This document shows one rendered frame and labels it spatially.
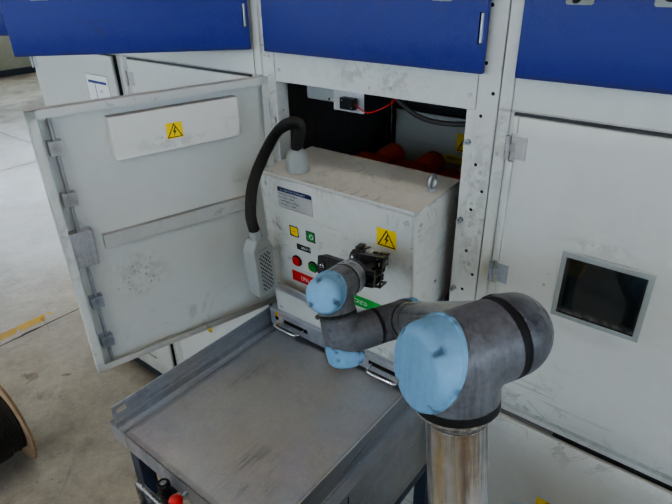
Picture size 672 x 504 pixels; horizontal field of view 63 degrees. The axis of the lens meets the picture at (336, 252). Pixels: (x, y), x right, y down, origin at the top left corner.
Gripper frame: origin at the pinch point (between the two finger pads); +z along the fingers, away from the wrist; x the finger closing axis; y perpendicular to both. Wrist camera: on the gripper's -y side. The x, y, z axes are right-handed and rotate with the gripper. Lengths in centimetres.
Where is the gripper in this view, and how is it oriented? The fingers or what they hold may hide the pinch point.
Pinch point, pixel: (370, 255)
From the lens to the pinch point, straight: 134.2
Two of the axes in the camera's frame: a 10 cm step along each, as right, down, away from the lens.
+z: 3.7, -2.0, 9.1
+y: 9.3, 1.6, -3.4
